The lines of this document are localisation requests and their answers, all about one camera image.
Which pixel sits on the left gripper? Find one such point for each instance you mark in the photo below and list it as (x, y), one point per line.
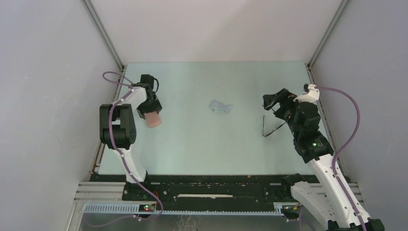
(156, 107)

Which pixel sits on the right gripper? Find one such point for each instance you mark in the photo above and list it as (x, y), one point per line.
(285, 99)

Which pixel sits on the pink glasses case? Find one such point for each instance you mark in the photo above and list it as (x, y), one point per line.
(152, 119)

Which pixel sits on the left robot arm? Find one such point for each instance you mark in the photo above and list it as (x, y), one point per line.
(117, 122)

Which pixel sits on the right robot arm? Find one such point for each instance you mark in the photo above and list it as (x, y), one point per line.
(340, 210)

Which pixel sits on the black sunglasses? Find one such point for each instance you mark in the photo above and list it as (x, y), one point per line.
(270, 125)

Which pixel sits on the light blue cleaning cloth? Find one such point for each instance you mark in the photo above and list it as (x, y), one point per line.
(217, 106)

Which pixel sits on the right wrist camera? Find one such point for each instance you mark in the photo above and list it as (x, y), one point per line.
(311, 93)

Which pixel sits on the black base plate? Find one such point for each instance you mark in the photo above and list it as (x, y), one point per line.
(231, 193)

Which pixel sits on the aluminium frame rail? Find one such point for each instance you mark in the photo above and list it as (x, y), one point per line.
(99, 192)

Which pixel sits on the blue toothed cable duct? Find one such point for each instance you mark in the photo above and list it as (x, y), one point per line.
(106, 208)

